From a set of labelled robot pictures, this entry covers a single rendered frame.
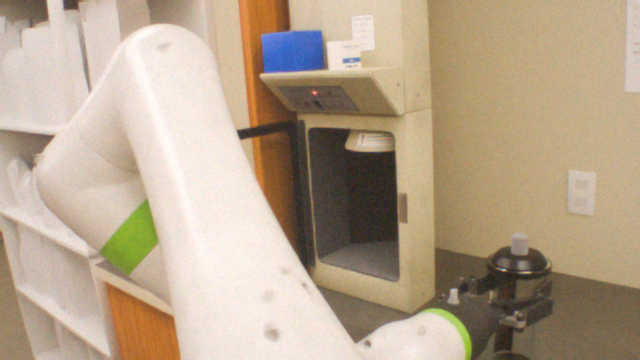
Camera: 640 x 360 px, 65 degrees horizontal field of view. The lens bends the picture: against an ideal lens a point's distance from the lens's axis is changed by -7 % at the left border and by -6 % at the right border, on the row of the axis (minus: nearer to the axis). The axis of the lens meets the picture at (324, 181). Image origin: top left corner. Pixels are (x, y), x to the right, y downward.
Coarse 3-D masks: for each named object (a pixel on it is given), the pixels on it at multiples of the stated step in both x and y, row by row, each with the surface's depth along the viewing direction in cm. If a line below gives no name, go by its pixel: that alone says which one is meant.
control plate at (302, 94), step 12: (288, 96) 126; (300, 96) 123; (312, 96) 121; (324, 96) 118; (336, 96) 116; (348, 96) 114; (300, 108) 128; (312, 108) 126; (324, 108) 123; (336, 108) 121; (348, 108) 118
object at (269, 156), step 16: (256, 144) 126; (272, 144) 129; (288, 144) 133; (256, 160) 127; (272, 160) 130; (288, 160) 133; (256, 176) 127; (272, 176) 131; (288, 176) 134; (272, 192) 131; (288, 192) 135; (272, 208) 132; (288, 208) 135; (288, 224) 136; (288, 240) 137
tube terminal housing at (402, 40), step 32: (320, 0) 122; (352, 0) 116; (384, 0) 111; (416, 0) 113; (384, 32) 112; (416, 32) 114; (384, 64) 114; (416, 64) 115; (416, 96) 116; (352, 128) 124; (384, 128) 118; (416, 128) 118; (416, 160) 119; (416, 192) 121; (416, 224) 122; (416, 256) 124; (352, 288) 136; (384, 288) 129; (416, 288) 126
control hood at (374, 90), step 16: (272, 80) 122; (288, 80) 119; (304, 80) 116; (320, 80) 113; (336, 80) 110; (352, 80) 108; (368, 80) 105; (384, 80) 107; (400, 80) 111; (352, 96) 113; (368, 96) 111; (384, 96) 108; (400, 96) 112; (352, 112) 120; (368, 112) 116; (384, 112) 113; (400, 112) 112
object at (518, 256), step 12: (516, 240) 85; (528, 240) 86; (504, 252) 87; (516, 252) 86; (528, 252) 87; (540, 252) 87; (504, 264) 84; (516, 264) 83; (528, 264) 83; (540, 264) 83
